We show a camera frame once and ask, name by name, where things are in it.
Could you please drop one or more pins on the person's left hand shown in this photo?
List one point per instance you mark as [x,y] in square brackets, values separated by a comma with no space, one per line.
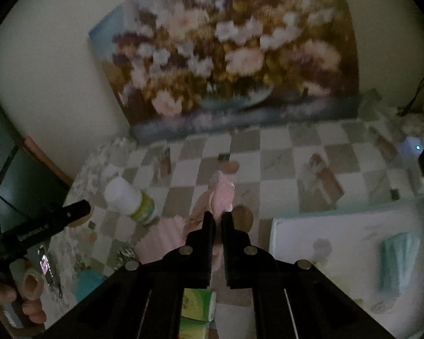
[28,285]

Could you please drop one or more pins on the keychain with charm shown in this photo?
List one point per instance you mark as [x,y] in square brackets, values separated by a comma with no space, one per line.
[48,267]

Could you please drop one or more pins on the white green-labelled bottle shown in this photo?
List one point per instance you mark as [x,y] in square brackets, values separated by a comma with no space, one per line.
[120,196]

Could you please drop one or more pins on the checkered patterned tablecloth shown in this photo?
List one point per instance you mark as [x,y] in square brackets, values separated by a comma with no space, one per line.
[284,171]

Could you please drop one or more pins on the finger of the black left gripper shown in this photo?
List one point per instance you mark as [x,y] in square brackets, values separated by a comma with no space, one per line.
[20,238]

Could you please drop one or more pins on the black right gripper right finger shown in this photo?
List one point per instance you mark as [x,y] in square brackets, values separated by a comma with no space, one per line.
[291,300]

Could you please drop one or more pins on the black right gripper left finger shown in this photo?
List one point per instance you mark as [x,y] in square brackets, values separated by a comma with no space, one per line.
[143,300]

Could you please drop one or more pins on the light blue cloth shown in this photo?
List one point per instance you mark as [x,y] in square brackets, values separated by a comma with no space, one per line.
[398,255]

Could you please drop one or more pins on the beige rose fabric bundle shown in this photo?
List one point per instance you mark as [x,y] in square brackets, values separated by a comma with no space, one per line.
[217,199]

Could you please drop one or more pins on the floral painting canvas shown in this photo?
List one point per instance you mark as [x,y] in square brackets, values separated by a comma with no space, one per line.
[184,67]

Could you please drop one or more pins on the pink fluffy plush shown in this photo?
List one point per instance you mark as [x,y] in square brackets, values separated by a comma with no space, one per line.
[161,238]

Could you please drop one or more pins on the white tray with green rim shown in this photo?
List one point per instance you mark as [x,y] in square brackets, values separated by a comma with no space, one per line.
[345,246]

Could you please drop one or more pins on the green tissue pack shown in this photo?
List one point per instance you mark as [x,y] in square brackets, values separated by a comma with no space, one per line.
[199,304]
[191,329]

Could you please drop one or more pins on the leopard print plush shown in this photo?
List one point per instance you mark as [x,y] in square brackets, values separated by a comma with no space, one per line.
[124,255]

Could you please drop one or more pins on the teal plastic bag roll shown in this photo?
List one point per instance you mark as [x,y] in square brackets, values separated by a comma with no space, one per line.
[87,282]

